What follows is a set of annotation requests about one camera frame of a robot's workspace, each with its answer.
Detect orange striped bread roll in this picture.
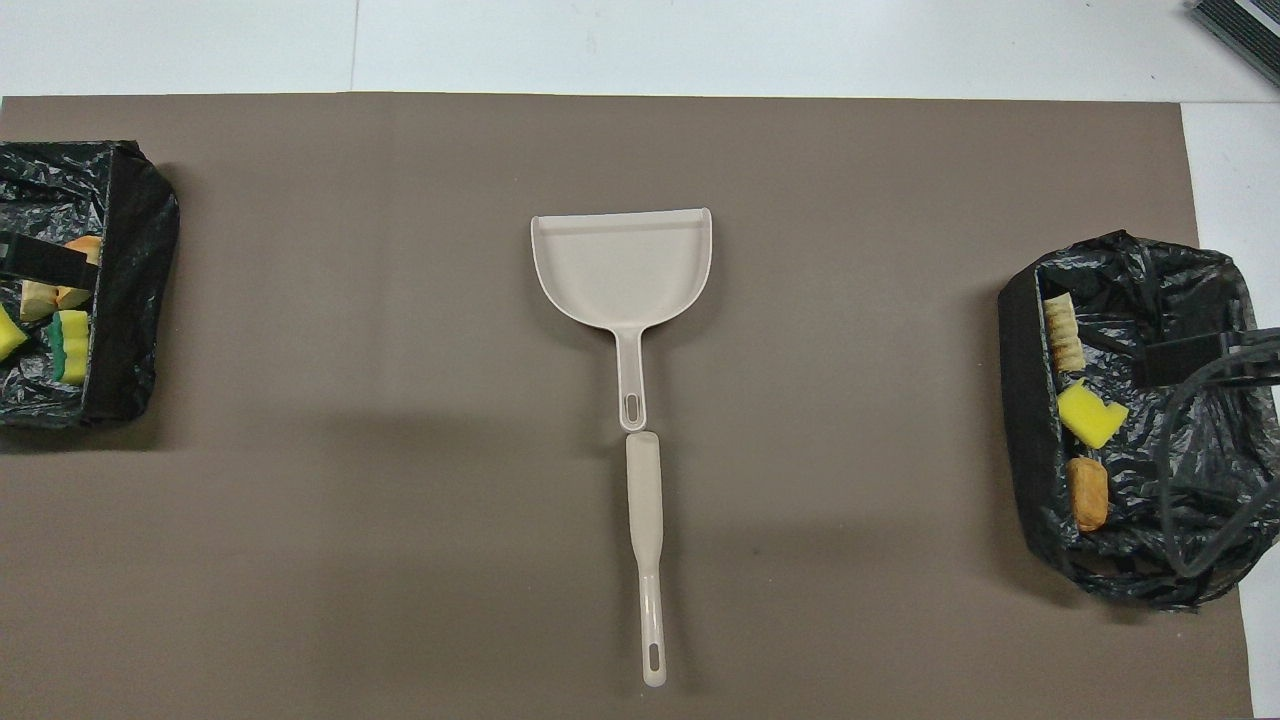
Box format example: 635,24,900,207
1044,293,1088,374

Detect oval pale bread piece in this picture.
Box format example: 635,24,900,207
55,235,103,309

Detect brown table mat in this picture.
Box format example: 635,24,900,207
0,93,1256,720

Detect L-shaped yellow sponge piece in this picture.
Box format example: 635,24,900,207
1057,380,1131,450

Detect jagged pale bread piece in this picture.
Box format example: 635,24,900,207
19,279,61,324

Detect grey ribbed device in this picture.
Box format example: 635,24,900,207
1188,0,1280,63

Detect beige hand brush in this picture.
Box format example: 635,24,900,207
624,431,669,690

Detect wedge yellow sponge piece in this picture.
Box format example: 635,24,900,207
48,309,92,387

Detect black bag lined bin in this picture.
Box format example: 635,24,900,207
997,230,1280,613
0,140,182,431

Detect brown oval bread roll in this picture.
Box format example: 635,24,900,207
1066,457,1110,533

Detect beige plastic dustpan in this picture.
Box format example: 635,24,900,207
529,207,714,434

